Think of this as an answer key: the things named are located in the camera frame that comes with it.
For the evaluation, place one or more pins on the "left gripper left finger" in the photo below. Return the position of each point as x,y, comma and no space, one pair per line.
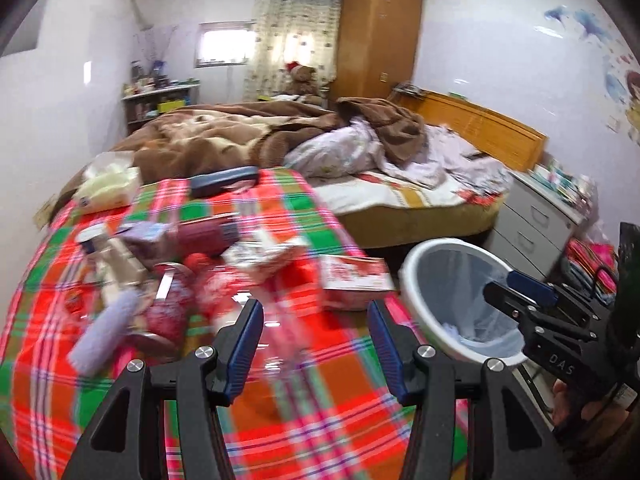
125,438

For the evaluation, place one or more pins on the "dark red soda can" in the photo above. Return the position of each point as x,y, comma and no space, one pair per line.
210,236

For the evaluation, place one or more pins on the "cluttered white shelf unit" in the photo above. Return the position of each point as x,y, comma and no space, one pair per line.
147,96

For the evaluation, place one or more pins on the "grey bedside drawer cabinet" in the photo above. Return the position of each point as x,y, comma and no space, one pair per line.
533,227

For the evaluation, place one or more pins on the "small bright window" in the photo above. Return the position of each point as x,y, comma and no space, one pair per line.
224,43

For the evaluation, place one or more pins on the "red white paper box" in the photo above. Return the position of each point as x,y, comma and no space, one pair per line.
351,283

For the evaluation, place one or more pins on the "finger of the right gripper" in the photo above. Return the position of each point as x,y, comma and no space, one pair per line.
549,295
513,304

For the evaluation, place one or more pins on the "patterned window curtain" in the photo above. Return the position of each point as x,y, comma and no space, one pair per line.
287,31

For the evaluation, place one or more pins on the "wooden wardrobe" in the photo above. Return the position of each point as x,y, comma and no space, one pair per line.
376,47

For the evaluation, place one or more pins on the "white blue yogurt cup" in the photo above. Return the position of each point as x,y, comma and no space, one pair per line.
93,238

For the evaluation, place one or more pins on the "brown fleece blanket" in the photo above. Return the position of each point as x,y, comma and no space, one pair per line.
199,139

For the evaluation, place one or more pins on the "pale pink crumpled sheet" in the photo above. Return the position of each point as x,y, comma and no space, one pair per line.
442,154

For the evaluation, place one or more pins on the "green white tissue pack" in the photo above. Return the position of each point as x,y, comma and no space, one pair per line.
110,181

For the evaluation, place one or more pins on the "wall power socket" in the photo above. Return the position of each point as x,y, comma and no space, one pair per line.
42,216

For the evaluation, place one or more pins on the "cartoon wall stickers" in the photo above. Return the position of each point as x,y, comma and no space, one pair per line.
613,68

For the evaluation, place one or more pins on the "yellow bed mattress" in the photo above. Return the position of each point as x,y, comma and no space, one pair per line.
379,211

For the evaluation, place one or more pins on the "dark blue glasses case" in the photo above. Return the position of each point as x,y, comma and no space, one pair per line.
218,182

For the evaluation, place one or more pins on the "pink striped bag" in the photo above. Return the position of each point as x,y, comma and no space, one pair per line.
591,268

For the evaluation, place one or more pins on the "person right hand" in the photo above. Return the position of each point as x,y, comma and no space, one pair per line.
567,403

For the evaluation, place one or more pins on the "wooden headboard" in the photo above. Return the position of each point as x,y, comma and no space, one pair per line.
518,146

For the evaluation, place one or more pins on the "beige paper bag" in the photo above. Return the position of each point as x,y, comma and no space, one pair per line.
117,268

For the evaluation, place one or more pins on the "brown teddy bear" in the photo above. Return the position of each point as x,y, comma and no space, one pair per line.
302,84

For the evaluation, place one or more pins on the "red cartoon milk can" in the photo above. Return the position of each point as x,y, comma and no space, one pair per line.
159,325

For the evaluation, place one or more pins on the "clear plastic cola bottle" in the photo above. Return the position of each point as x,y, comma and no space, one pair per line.
221,292

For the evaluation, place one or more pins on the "white floral pillow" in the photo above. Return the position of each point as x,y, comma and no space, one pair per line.
338,153

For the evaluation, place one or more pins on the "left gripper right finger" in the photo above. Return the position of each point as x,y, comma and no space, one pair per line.
507,437

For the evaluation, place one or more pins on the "decorative branch vase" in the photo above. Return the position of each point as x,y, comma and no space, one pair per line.
151,46

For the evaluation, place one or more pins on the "white round trash bin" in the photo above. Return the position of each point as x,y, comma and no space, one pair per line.
442,283

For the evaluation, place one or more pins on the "purple milk carton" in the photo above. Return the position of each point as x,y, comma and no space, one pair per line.
149,241

